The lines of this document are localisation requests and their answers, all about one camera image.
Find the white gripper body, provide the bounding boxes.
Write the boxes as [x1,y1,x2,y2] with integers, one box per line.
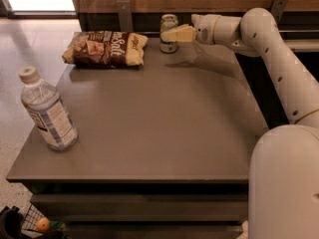
[191,14,220,45]

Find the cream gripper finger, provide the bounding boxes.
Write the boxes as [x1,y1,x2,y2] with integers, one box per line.
[160,24,196,42]

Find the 7up soda can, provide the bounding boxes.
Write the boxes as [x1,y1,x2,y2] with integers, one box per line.
[159,14,178,54]

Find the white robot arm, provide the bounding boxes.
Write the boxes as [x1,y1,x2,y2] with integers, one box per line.
[160,8,319,239]

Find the clear plastic water bottle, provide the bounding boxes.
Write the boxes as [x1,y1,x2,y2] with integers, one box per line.
[18,66,78,150]

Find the brown sea salt chip bag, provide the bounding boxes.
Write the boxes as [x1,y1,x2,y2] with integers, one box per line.
[62,31,148,67]

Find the grey drawer cabinet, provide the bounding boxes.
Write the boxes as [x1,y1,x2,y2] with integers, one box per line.
[7,40,267,239]

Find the orange fruit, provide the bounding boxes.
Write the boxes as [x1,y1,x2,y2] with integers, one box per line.
[36,217,51,232]

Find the black bag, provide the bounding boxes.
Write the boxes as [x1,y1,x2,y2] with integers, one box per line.
[0,206,23,239]

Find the left metal wall bracket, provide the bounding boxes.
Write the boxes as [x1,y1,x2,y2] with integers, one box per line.
[116,0,134,32]

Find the metal wall bracket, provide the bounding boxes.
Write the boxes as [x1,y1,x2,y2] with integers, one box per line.
[270,0,288,23]
[116,0,134,32]

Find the right metal wall bracket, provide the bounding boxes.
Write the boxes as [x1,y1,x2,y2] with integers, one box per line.
[270,0,288,23]

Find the black wire basket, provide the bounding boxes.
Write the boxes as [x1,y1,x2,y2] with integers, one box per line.
[22,204,70,239]

